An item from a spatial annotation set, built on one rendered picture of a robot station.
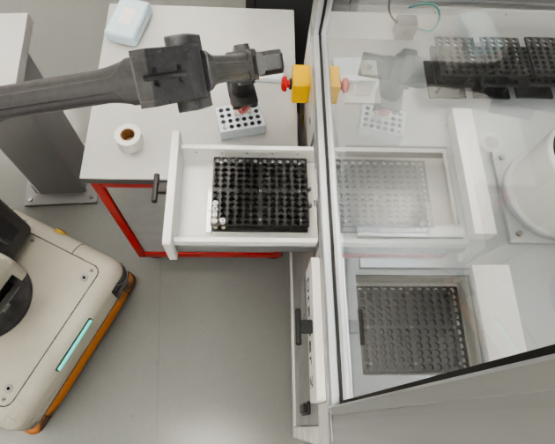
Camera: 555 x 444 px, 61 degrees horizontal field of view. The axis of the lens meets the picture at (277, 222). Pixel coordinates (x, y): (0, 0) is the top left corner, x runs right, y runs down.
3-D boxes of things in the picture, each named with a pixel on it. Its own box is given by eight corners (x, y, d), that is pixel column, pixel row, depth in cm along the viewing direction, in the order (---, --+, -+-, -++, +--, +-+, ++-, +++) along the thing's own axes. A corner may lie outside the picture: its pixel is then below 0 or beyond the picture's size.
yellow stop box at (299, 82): (288, 103, 128) (290, 85, 121) (288, 82, 131) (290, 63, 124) (307, 104, 128) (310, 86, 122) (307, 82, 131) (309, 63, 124)
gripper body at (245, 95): (250, 75, 125) (250, 55, 118) (258, 107, 121) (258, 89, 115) (225, 78, 124) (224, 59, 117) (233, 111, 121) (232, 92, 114)
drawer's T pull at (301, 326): (295, 345, 97) (296, 344, 96) (294, 309, 100) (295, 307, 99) (313, 345, 97) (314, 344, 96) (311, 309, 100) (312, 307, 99)
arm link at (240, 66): (153, 38, 68) (169, 114, 72) (190, 32, 67) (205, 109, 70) (232, 43, 108) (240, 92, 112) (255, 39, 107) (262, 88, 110)
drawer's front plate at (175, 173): (169, 260, 111) (161, 244, 101) (178, 153, 123) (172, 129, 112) (177, 260, 111) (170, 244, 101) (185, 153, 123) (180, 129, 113)
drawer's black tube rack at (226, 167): (212, 235, 112) (210, 225, 106) (215, 170, 119) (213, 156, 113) (306, 236, 113) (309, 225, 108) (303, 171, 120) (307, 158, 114)
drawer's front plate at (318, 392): (310, 403, 101) (317, 401, 90) (306, 271, 112) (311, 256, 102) (318, 403, 101) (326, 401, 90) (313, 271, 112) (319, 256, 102)
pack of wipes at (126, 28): (136, 48, 143) (133, 37, 138) (107, 41, 143) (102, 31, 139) (153, 12, 148) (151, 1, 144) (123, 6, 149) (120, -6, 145)
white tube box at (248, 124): (221, 140, 132) (220, 132, 128) (216, 115, 135) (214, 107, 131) (264, 133, 133) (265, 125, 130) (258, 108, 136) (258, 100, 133)
